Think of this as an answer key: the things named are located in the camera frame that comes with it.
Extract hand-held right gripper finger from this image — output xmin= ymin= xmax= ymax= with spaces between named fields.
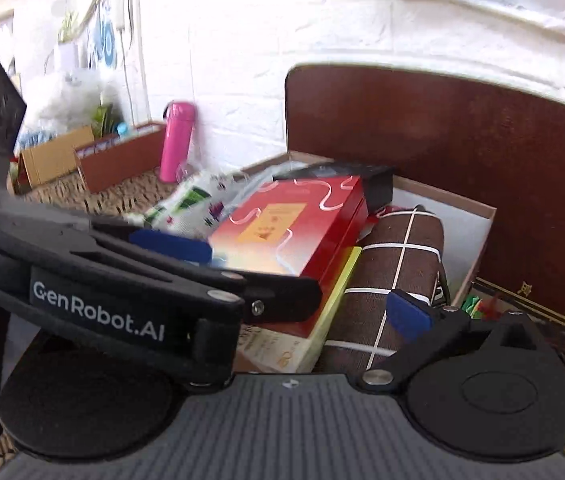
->
xmin=360 ymin=287 xmax=556 ymax=392

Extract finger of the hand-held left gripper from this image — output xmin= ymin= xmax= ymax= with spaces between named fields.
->
xmin=87 ymin=217 xmax=214 ymax=266
xmin=152 ymin=252 xmax=324 ymax=326

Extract white reindeer print pouch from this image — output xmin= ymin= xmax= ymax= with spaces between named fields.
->
xmin=125 ymin=170 xmax=249 ymax=241

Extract brown white-lined glasses case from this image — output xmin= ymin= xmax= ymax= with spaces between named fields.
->
xmin=313 ymin=205 xmax=446 ymax=375

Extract red puzzle pattern box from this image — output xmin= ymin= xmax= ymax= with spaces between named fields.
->
xmin=207 ymin=175 xmax=369 ymax=339

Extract brown cardboard box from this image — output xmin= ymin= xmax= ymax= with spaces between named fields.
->
xmin=240 ymin=150 xmax=497 ymax=308

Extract yellow medicine box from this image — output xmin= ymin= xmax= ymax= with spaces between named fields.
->
xmin=235 ymin=246 xmax=363 ymax=375

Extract tan letter print blanket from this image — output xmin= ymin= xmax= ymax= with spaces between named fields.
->
xmin=0 ymin=165 xmax=565 ymax=480

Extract long brown cardboard tray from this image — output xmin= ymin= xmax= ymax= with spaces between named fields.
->
xmin=75 ymin=121 xmax=167 ymax=194

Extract pink bottle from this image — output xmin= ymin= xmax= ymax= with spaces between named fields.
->
xmin=160 ymin=101 xmax=197 ymax=183

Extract small black box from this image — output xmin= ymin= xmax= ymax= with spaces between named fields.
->
xmin=272 ymin=162 xmax=394 ymax=213

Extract dark brown gold print box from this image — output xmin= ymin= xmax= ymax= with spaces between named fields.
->
xmin=469 ymin=280 xmax=565 ymax=386

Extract open tan cardboard carton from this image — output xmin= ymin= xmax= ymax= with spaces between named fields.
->
xmin=16 ymin=126 xmax=96 ymax=188

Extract white plastic bag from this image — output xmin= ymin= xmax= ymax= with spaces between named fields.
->
xmin=25 ymin=67 xmax=123 ymax=136

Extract dark wooden headboard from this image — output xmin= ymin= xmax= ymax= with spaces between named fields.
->
xmin=285 ymin=64 xmax=565 ymax=333

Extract white hanging cable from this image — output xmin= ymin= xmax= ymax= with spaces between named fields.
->
xmin=121 ymin=0 xmax=152 ymax=122

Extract blue white wall decoration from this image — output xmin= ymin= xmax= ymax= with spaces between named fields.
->
xmin=87 ymin=0 xmax=119 ymax=68

